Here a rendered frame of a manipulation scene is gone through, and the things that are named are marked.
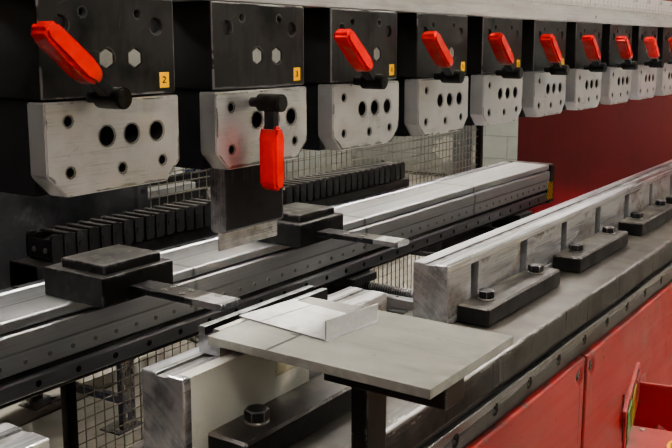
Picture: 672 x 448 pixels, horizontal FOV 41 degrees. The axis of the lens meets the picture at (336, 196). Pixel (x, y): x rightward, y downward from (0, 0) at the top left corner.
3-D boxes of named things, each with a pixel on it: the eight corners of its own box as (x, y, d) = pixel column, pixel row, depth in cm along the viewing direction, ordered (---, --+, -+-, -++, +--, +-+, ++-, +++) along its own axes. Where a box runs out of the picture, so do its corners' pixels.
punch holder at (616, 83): (608, 105, 186) (612, 23, 183) (568, 103, 191) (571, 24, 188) (630, 101, 198) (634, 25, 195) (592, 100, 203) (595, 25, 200)
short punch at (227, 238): (225, 252, 96) (224, 164, 94) (211, 250, 97) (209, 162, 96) (283, 236, 104) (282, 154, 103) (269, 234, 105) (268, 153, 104)
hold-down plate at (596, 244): (579, 273, 169) (580, 258, 168) (552, 269, 172) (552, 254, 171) (628, 244, 193) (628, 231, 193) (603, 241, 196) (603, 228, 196)
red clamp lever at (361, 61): (355, 25, 99) (390, 80, 106) (325, 25, 101) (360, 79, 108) (349, 37, 98) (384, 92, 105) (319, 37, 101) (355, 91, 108)
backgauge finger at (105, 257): (195, 331, 100) (194, 287, 99) (44, 295, 114) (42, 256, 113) (263, 306, 110) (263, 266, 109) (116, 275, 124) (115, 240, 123)
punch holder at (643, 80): (636, 100, 202) (641, 25, 200) (599, 99, 207) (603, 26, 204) (655, 97, 214) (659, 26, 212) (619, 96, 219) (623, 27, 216)
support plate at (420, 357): (430, 400, 79) (430, 389, 79) (207, 344, 94) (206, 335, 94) (513, 344, 94) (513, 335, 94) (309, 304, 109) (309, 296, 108)
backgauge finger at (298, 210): (382, 261, 132) (383, 228, 131) (246, 240, 147) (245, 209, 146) (422, 246, 142) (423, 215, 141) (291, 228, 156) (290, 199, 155)
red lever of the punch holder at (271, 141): (278, 192, 90) (277, 94, 89) (246, 188, 93) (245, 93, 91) (289, 190, 92) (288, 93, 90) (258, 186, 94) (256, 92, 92)
